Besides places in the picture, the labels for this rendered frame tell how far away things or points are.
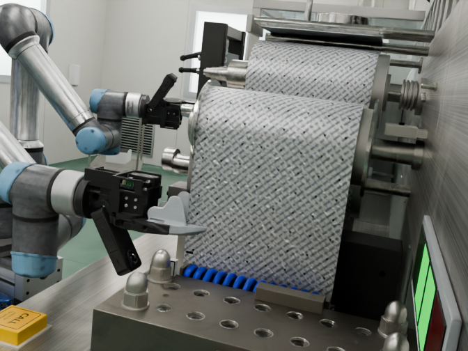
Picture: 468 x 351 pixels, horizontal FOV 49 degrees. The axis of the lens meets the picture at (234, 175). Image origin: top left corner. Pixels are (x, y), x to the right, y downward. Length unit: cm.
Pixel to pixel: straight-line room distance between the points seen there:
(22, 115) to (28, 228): 78
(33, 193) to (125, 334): 33
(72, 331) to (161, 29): 624
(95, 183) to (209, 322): 31
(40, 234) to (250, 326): 42
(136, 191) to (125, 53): 642
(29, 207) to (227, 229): 33
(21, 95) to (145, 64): 544
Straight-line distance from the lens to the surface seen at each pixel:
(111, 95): 157
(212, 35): 113
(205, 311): 69
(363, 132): 74
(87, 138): 144
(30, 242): 93
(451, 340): 30
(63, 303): 100
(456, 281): 34
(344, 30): 104
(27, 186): 90
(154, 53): 699
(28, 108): 166
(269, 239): 77
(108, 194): 85
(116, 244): 84
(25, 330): 87
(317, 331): 68
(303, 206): 75
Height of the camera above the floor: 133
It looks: 11 degrees down
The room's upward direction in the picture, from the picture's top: 7 degrees clockwise
